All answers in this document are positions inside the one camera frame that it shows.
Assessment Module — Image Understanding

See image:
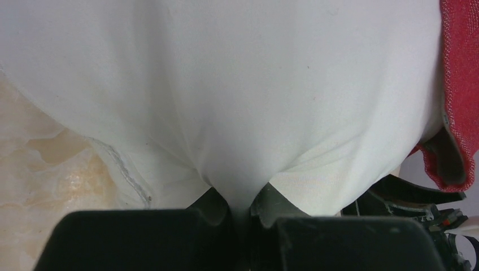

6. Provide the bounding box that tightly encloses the red patterned pillowcase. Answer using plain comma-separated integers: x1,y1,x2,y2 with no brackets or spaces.
412,1,478,193

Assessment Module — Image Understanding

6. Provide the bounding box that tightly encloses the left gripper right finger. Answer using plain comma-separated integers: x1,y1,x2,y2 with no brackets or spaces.
250,184,445,270

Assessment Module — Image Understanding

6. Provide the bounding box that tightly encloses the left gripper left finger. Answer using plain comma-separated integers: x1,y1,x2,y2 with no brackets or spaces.
35,189,240,270

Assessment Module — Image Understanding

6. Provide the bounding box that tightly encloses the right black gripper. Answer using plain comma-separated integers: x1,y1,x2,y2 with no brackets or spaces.
341,174,473,270

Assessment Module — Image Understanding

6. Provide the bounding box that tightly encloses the white pillow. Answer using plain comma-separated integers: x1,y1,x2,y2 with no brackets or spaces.
1,1,442,217

